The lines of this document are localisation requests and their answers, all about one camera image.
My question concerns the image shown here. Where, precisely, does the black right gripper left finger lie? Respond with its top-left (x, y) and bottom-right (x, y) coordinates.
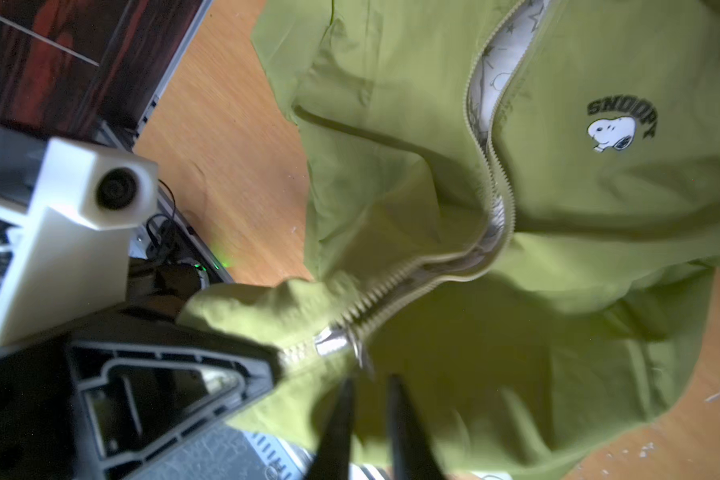
top-left (304, 379), bottom-right (355, 480)

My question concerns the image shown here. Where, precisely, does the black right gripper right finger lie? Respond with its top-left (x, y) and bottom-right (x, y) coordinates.
top-left (386, 375), bottom-right (446, 480)

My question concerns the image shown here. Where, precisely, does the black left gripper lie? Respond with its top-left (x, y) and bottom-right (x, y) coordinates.
top-left (0, 264), bottom-right (280, 479)

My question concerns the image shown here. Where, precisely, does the green zip jacket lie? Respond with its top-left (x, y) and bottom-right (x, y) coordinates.
top-left (178, 1), bottom-right (720, 479)

